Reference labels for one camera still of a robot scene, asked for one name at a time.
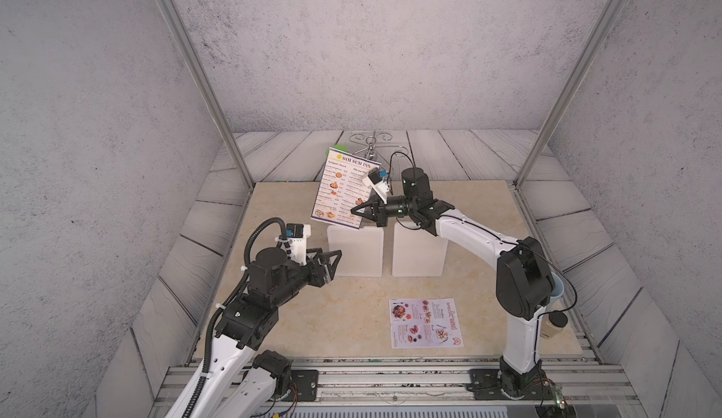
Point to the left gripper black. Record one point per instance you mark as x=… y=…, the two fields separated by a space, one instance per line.
x=325 y=274

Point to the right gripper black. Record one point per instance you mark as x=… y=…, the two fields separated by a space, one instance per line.
x=378 y=211

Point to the dim sum inn menu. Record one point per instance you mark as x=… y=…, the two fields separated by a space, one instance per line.
x=342 y=188

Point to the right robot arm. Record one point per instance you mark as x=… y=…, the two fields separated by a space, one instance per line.
x=524 y=280

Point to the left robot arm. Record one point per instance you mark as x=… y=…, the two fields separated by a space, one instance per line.
x=234 y=379

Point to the white menu rack left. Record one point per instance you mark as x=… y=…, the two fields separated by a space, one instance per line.
x=362 y=250

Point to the white menu rack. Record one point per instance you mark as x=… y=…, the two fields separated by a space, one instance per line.
x=417 y=253
x=362 y=250

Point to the white menu rack right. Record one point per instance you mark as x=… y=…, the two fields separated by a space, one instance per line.
x=417 y=253

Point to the chrome glass holder stand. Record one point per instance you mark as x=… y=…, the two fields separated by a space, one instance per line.
x=378 y=145

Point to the pink special menu sheet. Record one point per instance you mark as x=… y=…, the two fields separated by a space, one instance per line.
x=424 y=323

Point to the light blue cup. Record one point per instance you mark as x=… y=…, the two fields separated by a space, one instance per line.
x=558 y=288

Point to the jar with black lid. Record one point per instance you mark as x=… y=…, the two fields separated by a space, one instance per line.
x=553 y=323

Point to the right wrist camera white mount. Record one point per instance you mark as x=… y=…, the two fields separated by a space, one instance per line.
x=378 y=180

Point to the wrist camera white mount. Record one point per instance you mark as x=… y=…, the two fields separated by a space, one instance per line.
x=378 y=180
x=295 y=241

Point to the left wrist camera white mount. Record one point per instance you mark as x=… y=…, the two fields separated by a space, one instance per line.
x=295 y=241

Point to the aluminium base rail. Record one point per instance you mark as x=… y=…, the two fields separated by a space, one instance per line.
x=566 y=382

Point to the left metal frame post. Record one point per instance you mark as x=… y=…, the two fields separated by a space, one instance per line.
x=183 y=41

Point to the metal frame post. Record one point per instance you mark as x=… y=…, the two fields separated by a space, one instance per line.
x=600 y=30
x=183 y=41

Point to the right metal frame post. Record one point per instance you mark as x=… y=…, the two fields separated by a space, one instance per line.
x=600 y=30

